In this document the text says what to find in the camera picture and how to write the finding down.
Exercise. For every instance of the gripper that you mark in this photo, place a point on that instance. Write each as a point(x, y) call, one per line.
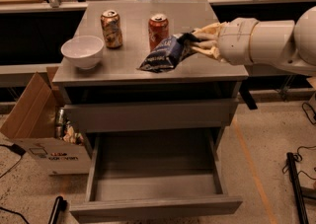
point(234, 40)

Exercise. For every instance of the blue chip bag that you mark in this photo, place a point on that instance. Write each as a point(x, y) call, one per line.
point(169, 53)

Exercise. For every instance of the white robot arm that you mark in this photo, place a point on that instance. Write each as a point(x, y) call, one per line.
point(286, 45)

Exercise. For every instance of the grey drawer cabinet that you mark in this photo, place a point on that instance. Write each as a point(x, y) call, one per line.
point(132, 89)

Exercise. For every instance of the closed grey upper drawer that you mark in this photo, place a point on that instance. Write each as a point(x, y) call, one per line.
point(152, 115)

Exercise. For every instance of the open grey bottom drawer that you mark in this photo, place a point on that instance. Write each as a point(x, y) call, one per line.
point(153, 175)

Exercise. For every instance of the orange soda can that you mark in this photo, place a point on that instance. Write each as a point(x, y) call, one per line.
point(158, 28)

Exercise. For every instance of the gold patterned soda can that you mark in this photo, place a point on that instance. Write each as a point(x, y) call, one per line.
point(110, 23)

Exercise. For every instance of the white bowl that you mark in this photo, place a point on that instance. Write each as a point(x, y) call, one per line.
point(84, 52)

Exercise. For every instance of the cans inside cardboard box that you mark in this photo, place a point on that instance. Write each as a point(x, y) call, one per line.
point(64, 129)

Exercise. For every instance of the black stand on floor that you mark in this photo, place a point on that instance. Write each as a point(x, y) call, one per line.
point(300, 193)

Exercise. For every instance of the open cardboard box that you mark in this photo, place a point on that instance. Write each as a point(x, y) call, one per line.
point(30, 125)

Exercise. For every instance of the black object bottom left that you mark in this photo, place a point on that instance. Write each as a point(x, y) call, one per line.
point(57, 211)

